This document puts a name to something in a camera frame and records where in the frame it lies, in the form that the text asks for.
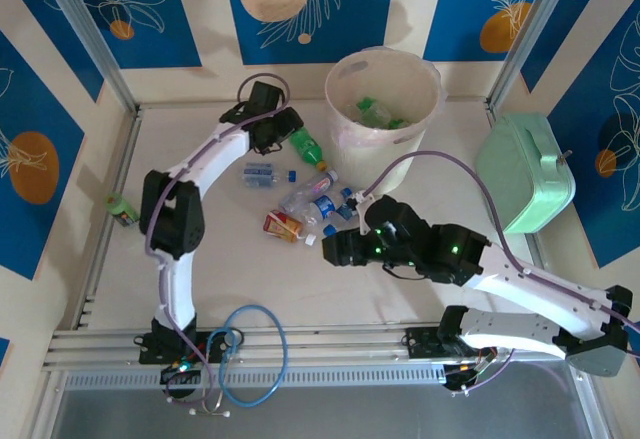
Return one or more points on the aluminium frame post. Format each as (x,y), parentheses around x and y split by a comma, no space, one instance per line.
(90,34)
(532,34)

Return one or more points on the clear water bottle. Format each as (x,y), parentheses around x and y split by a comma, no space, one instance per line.
(260,175)

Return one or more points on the green plastic soda bottle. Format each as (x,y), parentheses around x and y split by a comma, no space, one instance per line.
(398,122)
(307,146)
(365,104)

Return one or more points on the red orange label juice bottle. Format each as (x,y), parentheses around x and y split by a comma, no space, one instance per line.
(282,224)

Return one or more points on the blue stethoscope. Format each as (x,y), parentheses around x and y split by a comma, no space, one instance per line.
(228,339)

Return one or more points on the cream plastic bin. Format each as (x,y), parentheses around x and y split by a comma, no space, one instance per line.
(380,79)

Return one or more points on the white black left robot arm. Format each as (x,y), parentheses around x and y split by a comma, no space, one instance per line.
(175,279)

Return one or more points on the clear unlabelled plastic bottle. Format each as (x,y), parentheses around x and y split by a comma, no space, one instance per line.
(377,116)

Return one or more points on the clear bottle with red label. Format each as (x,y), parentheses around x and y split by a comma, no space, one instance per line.
(315,186)

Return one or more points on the grey metal panel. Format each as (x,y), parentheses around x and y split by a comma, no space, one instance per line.
(350,414)

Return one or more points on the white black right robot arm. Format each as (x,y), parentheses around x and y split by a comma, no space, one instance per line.
(525,279)

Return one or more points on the aluminium side rail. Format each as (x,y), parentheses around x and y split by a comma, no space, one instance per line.
(123,159)

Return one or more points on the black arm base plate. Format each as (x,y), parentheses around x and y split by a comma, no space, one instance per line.
(420,344)
(146,354)

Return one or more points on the clear bottle light blue label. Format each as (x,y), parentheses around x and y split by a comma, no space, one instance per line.
(345,211)

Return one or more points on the aluminium mounting rail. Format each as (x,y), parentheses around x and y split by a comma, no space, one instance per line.
(340,346)

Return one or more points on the small green capped bottle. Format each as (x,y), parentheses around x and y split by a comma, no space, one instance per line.
(116,203)

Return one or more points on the mint green zip case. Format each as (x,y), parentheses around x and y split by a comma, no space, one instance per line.
(520,159)

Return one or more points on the blue bottle cap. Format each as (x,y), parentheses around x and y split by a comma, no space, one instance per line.
(329,230)

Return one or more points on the white bottle cap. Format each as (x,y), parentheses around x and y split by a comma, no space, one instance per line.
(309,241)

